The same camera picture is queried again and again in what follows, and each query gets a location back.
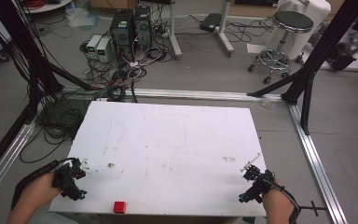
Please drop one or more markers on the white table frame leg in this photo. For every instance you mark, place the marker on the white table frame leg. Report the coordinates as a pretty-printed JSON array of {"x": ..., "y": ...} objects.
[
  {"x": 225, "y": 31},
  {"x": 174, "y": 31}
]

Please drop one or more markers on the person's left hand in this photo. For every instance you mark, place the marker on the person's left hand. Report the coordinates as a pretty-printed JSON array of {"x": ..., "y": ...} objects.
[{"x": 39, "y": 192}]

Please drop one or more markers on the aluminium side rail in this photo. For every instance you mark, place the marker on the aluminium side rail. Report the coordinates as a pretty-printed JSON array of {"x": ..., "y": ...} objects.
[
  {"x": 317, "y": 165},
  {"x": 3, "y": 168}
]

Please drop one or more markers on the large black computer tower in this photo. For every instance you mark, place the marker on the large black computer tower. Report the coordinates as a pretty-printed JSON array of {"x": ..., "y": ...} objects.
[{"x": 122, "y": 32}]

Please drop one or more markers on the white round table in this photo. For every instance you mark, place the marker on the white round table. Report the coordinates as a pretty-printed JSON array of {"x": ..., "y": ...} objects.
[{"x": 48, "y": 5}]

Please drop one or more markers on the black stool with chrome base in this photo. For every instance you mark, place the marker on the black stool with chrome base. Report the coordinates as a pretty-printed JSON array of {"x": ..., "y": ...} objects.
[{"x": 281, "y": 40}]

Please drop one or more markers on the flat black box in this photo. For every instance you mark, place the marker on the flat black box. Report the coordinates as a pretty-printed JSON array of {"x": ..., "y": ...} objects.
[{"x": 210, "y": 22}]

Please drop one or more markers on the clear plastic bag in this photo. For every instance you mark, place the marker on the clear plastic bag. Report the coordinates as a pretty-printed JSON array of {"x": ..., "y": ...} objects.
[{"x": 81, "y": 16}]

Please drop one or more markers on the person's right hand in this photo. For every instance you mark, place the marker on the person's right hand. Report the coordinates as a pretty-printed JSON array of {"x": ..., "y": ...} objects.
[{"x": 276, "y": 202}]

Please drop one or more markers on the black device on board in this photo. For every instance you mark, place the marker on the black device on board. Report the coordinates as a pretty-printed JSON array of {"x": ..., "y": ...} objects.
[{"x": 341, "y": 57}]

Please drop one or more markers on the white power strip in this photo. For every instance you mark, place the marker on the white power strip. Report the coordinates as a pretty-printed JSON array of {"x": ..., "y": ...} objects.
[{"x": 134, "y": 64}]

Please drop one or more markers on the small red block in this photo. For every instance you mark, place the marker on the small red block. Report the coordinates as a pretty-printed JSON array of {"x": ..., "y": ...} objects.
[{"x": 119, "y": 207}]

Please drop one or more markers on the black upright strut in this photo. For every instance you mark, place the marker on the black upright strut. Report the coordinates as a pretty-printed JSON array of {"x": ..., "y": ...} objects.
[{"x": 306, "y": 102}]

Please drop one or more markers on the black slanted frame post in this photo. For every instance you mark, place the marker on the black slanted frame post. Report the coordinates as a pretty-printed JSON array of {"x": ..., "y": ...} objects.
[{"x": 326, "y": 46}]

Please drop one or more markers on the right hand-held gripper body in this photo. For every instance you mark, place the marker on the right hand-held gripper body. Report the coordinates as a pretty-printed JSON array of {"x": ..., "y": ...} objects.
[{"x": 256, "y": 186}]

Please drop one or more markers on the white cloth cover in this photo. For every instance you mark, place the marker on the white cloth cover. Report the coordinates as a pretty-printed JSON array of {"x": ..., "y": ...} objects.
[{"x": 318, "y": 15}]

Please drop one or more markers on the white bench power supply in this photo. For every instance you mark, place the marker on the white bench power supply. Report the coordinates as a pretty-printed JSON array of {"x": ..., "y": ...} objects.
[
  {"x": 103, "y": 49},
  {"x": 93, "y": 46}
]

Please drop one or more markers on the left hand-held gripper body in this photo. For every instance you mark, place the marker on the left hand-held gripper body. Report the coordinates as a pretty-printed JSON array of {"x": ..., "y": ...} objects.
[{"x": 66, "y": 182}]

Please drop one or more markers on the slim black computer tower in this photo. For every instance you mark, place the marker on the slim black computer tower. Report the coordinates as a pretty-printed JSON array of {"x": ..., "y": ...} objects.
[{"x": 143, "y": 26}]

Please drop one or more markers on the black diagonal brace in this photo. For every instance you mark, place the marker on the black diagonal brace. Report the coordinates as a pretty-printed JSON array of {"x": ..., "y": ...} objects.
[{"x": 275, "y": 84}]

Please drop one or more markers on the long aluminium floor rail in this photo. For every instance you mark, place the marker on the long aluminium floor rail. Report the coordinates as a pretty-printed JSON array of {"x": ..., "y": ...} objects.
[{"x": 199, "y": 94}]

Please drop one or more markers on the black frame beam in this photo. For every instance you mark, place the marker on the black frame beam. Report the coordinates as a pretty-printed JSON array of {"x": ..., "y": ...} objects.
[{"x": 4, "y": 146}]

